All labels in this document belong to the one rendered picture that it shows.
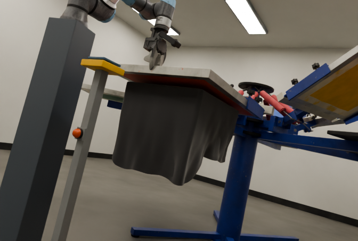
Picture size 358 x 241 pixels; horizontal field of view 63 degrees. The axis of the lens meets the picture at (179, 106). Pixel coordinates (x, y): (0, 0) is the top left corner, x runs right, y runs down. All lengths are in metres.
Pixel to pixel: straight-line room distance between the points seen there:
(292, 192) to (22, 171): 4.88
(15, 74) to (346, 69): 4.55
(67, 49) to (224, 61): 5.30
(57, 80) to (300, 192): 4.91
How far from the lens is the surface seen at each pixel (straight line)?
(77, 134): 1.22
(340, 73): 1.90
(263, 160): 5.93
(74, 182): 1.26
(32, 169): 1.61
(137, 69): 1.39
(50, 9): 5.60
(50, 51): 1.67
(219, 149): 1.56
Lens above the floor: 0.70
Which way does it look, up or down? 7 degrees up
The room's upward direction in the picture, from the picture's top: 13 degrees clockwise
